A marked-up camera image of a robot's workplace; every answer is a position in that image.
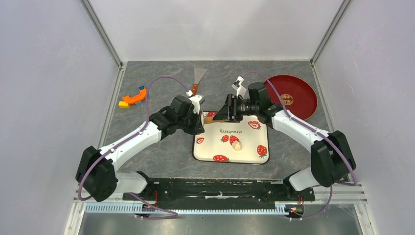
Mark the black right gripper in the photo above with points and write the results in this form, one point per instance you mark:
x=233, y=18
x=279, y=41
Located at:
x=229, y=111

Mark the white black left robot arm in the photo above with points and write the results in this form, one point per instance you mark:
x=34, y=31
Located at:
x=98, y=174

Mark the dark red round plate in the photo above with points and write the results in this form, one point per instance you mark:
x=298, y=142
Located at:
x=298, y=96

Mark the yellow toy block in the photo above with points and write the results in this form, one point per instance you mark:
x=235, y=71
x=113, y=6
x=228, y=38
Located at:
x=123, y=104

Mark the beige dough piece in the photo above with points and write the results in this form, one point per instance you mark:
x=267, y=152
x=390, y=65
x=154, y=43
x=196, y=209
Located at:
x=237, y=146

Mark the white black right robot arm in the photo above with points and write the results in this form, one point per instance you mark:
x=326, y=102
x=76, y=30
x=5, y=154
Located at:
x=330, y=154

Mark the light blue slotted cable duct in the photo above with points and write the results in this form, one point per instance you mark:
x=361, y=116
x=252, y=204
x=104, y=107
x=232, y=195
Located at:
x=139, y=208

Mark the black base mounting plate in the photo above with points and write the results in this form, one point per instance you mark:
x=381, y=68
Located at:
x=186, y=193

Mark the orange curved toy block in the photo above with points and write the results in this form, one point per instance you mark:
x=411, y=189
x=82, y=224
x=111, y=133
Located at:
x=137, y=98

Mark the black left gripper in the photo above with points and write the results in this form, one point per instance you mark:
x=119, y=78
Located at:
x=197, y=128

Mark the white strawberry print tray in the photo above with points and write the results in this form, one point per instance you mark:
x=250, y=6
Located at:
x=215, y=144

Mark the metal scraper with wooden handle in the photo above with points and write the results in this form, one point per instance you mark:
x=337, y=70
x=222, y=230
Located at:
x=198, y=75

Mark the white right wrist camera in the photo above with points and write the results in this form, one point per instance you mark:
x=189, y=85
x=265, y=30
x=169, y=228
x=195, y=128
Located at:
x=240, y=89

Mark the wooden dough roller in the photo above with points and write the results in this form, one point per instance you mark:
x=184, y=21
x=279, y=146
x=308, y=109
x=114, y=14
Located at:
x=210, y=120

